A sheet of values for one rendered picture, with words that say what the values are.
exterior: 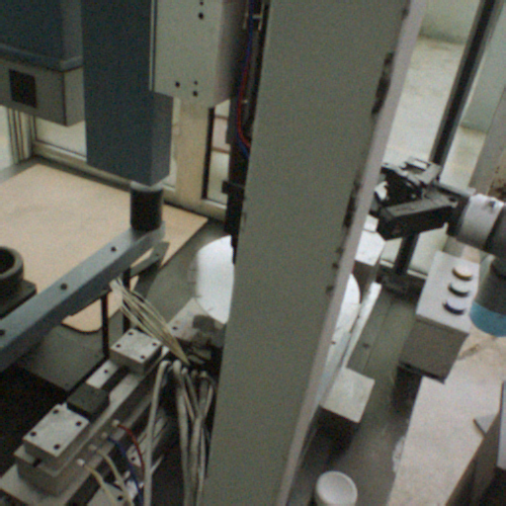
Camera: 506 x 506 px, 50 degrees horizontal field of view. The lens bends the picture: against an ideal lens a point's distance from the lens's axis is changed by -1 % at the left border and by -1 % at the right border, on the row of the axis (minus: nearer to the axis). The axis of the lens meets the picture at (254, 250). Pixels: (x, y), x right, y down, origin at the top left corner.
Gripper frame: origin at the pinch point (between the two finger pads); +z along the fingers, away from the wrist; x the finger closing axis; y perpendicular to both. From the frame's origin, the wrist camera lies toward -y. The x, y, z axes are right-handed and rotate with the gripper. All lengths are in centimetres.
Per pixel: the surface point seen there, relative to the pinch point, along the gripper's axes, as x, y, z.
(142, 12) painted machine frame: 26.2, -22.3, 17.8
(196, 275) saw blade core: -24.6, -11.5, 19.8
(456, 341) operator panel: -36.8, 14.8, -25.7
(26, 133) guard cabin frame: -43, 21, 116
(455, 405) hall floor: -134, 80, -33
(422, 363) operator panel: -45, 13, -21
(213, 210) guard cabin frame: -49, 33, 49
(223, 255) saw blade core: -25.9, -2.7, 19.8
